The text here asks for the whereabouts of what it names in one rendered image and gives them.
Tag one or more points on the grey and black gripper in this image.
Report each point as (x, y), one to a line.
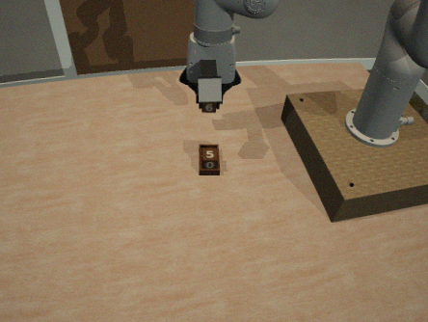
(225, 56)

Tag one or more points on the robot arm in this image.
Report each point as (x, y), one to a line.
(391, 82)

